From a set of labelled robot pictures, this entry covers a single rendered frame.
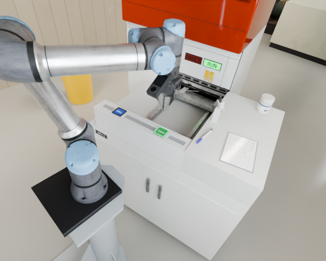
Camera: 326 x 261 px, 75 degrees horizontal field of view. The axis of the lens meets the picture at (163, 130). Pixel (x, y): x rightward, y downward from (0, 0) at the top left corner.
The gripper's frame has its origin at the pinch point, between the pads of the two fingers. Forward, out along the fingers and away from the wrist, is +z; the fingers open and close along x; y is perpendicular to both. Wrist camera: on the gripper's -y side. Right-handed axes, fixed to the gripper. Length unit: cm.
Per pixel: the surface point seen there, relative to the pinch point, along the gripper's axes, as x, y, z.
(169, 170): -9.4, -4.1, 32.5
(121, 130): 21.4, -4.1, 21.4
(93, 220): 2, -45, 29
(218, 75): -6, 58, 6
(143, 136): 7.2, -4.1, 17.8
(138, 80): 56, 58, 32
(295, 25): -34, 468, 59
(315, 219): -116, 78, 111
